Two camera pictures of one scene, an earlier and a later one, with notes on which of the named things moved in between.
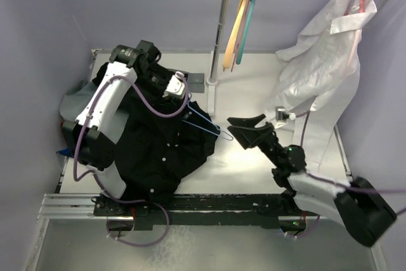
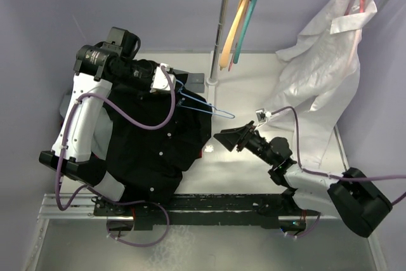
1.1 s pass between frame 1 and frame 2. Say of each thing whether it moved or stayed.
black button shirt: stayed
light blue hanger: moved
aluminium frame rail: stayed
